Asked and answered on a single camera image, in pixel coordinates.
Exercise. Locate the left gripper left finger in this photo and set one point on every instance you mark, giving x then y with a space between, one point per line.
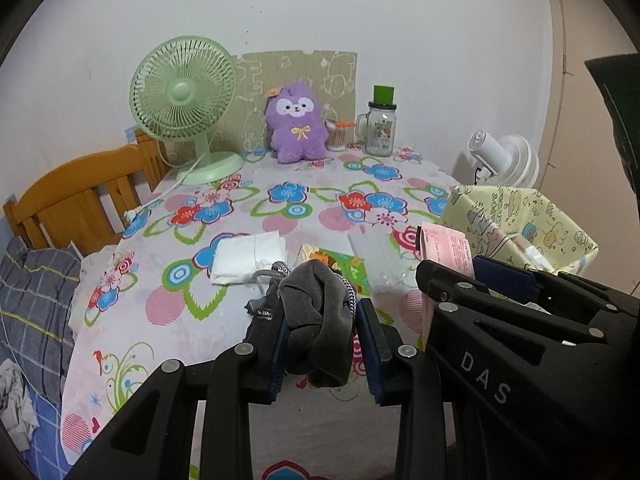
151 436

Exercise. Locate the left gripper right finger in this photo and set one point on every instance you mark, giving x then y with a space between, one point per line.
399 374

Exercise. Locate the grey sock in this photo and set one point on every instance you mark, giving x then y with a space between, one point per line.
319 308

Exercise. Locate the clear plastic straw pack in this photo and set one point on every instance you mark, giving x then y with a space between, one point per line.
381 261

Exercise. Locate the pink paper packet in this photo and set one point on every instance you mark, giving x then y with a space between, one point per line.
446 246

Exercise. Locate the white cloth pack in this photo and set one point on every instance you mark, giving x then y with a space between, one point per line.
238 258

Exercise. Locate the crumpled white cloth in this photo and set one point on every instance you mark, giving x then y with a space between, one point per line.
17 411

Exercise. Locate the yellow cartoon storage box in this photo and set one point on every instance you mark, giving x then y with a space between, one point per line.
520 227

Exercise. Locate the floral tablecloth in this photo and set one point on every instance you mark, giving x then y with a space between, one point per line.
152 298

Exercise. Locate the grey plaid pillow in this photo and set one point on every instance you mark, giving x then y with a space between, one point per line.
37 289

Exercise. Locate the beige door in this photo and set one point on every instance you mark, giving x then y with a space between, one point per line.
582 172

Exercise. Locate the white floor fan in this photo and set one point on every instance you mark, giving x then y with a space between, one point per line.
508 160

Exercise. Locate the toothpick jar orange lid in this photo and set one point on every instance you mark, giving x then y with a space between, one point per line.
339 134

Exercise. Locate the wooden bed headboard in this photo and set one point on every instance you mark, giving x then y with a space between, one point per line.
63 207

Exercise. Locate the glass mason jar green lid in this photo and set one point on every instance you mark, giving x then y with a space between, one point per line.
375 129

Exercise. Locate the purple plush toy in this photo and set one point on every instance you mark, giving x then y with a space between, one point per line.
293 116

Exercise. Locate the green desk fan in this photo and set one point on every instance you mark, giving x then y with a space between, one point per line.
179 93

